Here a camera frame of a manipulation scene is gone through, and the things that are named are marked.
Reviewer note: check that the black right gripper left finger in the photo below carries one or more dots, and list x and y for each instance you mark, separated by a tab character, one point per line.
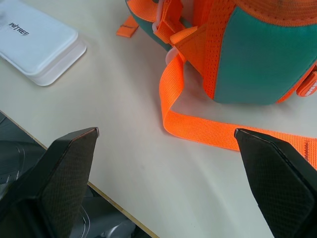
62	178

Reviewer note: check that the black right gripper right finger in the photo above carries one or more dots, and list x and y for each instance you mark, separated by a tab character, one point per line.
280	188

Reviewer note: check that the teal and orange bag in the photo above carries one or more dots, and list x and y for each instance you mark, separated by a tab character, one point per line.
257	57

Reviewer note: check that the white plastic box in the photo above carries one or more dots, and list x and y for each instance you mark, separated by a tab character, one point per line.
34	44

